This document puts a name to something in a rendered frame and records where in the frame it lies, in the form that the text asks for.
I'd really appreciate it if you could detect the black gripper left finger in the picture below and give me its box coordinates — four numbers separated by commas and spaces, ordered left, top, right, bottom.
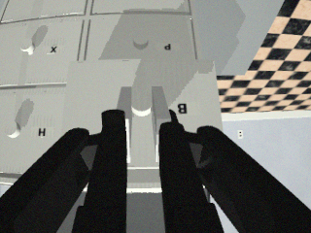
0, 86, 132, 233

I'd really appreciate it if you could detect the grey drawer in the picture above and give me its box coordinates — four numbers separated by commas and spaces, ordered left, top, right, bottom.
61, 59, 224, 183
92, 0, 190, 16
86, 17, 195, 60
0, 92, 65, 179
0, 19, 84, 90
1, 0, 88, 24

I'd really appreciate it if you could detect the white chest of drawers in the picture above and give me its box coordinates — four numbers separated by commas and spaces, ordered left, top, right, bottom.
0, 0, 202, 192

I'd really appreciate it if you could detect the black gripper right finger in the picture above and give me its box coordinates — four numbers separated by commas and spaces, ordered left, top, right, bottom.
152, 86, 311, 233

